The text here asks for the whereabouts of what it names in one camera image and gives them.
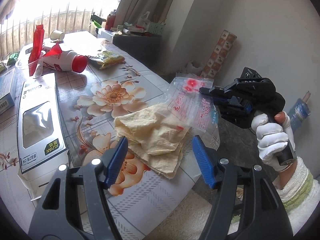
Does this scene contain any clear printed plastic bag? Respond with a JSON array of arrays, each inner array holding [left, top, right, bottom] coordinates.
[[161, 73, 220, 150]]

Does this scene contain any right forearm white sleeve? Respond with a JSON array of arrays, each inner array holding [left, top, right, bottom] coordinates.
[[273, 157, 319, 234]]

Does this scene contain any white gloved right hand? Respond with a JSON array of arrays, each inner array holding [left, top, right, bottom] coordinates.
[[251, 112, 296, 173]]

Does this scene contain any blue plastic bottle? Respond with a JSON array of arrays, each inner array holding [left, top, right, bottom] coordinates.
[[288, 91, 311, 133]]

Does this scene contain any crumpled beige paper napkin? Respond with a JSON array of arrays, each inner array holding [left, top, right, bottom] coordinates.
[[114, 104, 190, 179]]

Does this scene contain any floral tablecloth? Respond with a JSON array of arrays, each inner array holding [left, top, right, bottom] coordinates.
[[1, 43, 209, 239]]

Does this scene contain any dark grey side cabinet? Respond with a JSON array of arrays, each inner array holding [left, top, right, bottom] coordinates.
[[112, 35, 162, 68]]

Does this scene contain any light green perforated basket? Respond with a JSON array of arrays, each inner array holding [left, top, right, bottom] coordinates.
[[146, 22, 165, 36]]

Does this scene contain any clear plastic bowl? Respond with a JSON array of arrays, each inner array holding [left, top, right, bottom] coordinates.
[[15, 50, 46, 78]]

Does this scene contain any blue medicine box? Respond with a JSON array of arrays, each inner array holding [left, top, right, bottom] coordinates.
[[0, 68, 17, 115]]

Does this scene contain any yellow snack packet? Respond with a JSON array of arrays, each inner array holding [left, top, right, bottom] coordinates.
[[87, 50, 125, 70]]

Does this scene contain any white bottle red cap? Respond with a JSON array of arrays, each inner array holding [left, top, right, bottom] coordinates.
[[42, 50, 87, 73]]

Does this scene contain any tall red wrapper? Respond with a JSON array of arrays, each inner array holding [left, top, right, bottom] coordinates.
[[28, 24, 44, 76]]

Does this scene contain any red thermos bottle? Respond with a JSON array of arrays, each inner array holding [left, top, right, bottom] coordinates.
[[105, 10, 116, 31]]

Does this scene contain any torn red wrapper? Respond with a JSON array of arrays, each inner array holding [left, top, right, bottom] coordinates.
[[43, 43, 62, 57]]

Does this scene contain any green snack packet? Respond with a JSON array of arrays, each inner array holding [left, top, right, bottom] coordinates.
[[7, 52, 20, 66]]

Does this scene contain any paper cup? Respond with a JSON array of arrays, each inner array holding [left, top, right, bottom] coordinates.
[[50, 30, 65, 41]]

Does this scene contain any white cable packaging box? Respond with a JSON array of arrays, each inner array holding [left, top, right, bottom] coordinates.
[[17, 73, 69, 199]]

